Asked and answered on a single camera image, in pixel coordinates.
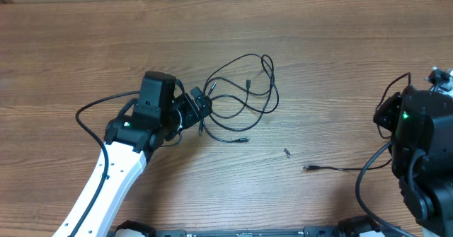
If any thin black USB cable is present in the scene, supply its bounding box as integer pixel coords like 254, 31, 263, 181
197, 52, 280, 144

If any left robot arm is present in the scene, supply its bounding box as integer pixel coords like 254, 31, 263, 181
55, 71, 212, 236

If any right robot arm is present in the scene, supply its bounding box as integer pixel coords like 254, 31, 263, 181
373, 85, 452, 236

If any small black debris piece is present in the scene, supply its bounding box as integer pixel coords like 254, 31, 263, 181
284, 148, 291, 158

